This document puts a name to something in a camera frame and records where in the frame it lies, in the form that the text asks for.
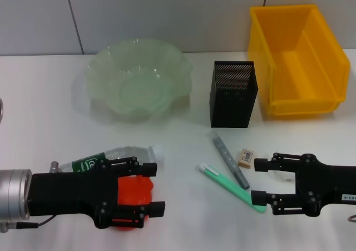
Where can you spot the grey marker pen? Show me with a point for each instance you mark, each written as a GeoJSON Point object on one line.
{"type": "Point", "coordinates": [228, 159]}

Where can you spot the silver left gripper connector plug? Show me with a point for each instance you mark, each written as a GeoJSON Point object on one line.
{"type": "Point", "coordinates": [54, 166]}

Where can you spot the yellow plastic bin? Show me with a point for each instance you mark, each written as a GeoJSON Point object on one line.
{"type": "Point", "coordinates": [303, 75]}

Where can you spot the tan eraser with barcode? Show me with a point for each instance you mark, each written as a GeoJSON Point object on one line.
{"type": "Point", "coordinates": [246, 158]}

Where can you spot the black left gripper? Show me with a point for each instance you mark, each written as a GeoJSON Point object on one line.
{"type": "Point", "coordinates": [72, 192]}

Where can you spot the clear green-label water bottle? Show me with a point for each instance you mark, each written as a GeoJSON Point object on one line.
{"type": "Point", "coordinates": [125, 152]}

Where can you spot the green glass fruit bowl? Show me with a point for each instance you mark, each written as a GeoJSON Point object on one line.
{"type": "Point", "coordinates": [139, 89]}

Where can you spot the black mesh pen holder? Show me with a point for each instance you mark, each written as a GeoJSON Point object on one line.
{"type": "Point", "coordinates": [232, 106]}

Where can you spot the mint green pen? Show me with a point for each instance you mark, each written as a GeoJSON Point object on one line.
{"type": "Point", "coordinates": [222, 182]}

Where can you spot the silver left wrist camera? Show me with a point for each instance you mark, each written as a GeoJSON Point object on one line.
{"type": "Point", "coordinates": [1, 110]}

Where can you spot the red-orange toy orange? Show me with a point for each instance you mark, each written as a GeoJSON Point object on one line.
{"type": "Point", "coordinates": [133, 189]}

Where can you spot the white paper ball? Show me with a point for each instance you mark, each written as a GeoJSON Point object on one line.
{"type": "Point", "coordinates": [282, 176]}

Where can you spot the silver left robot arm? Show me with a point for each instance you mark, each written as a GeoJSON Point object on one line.
{"type": "Point", "coordinates": [14, 192]}

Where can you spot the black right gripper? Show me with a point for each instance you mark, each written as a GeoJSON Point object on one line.
{"type": "Point", "coordinates": [322, 184]}

